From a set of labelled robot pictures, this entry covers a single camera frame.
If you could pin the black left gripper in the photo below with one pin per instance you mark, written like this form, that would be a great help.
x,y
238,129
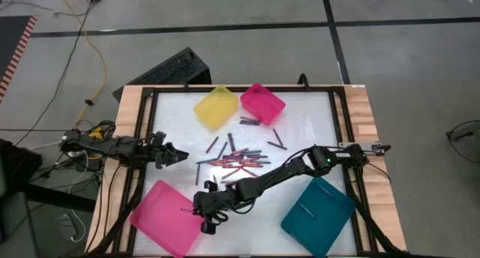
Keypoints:
x,y
155,155

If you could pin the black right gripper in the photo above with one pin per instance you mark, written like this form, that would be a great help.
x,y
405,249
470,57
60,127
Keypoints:
x,y
221,200

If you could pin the purple crayon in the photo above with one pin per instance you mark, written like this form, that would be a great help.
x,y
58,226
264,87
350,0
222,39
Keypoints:
x,y
233,157
228,182
250,119
276,145
278,137
249,123
212,144

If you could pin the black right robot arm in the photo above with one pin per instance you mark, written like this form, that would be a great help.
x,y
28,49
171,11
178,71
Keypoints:
x,y
281,171

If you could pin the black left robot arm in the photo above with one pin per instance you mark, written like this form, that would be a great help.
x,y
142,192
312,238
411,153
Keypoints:
x,y
112,147

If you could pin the large pink plastic tray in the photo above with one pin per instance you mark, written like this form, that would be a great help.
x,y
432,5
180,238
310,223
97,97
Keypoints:
x,y
165,220

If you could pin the yellow plastic bin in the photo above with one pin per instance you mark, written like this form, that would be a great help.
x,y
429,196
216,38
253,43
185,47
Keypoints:
x,y
215,108

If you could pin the black perforated computer case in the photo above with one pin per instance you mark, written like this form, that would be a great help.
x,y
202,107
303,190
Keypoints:
x,y
168,72

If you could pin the small pink plastic bin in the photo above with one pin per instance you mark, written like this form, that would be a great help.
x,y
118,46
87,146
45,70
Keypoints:
x,y
262,102

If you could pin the teal plastic tray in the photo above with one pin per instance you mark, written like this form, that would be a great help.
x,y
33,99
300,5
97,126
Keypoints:
x,y
330,220

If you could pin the black mat with striped edge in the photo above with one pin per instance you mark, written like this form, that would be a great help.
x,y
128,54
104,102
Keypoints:
x,y
11,44

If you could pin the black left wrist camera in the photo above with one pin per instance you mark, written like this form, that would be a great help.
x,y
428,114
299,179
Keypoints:
x,y
159,137

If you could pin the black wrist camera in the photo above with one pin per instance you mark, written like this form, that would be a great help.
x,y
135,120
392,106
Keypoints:
x,y
159,137
210,186

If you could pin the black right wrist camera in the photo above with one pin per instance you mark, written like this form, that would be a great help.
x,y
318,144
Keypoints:
x,y
210,186

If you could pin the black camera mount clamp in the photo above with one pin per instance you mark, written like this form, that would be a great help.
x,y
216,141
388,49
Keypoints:
x,y
303,81

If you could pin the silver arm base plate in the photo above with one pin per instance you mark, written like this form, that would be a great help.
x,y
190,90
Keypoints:
x,y
358,144

